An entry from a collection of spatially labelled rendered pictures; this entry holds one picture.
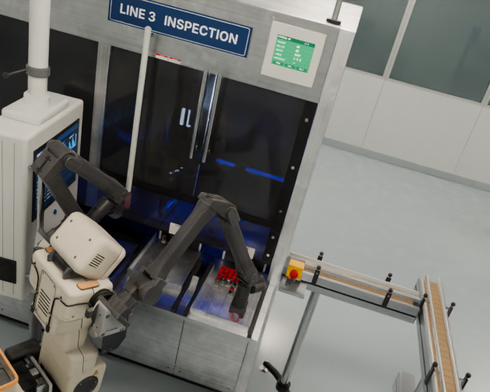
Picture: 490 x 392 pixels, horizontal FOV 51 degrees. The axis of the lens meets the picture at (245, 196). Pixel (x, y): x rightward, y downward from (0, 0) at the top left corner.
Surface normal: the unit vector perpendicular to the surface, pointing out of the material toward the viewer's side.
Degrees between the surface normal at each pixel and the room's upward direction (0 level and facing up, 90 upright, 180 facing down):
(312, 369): 0
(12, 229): 90
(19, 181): 90
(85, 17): 90
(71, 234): 48
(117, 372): 0
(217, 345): 90
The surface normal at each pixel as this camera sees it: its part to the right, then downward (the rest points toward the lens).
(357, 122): -0.23, 0.41
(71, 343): 0.68, 0.47
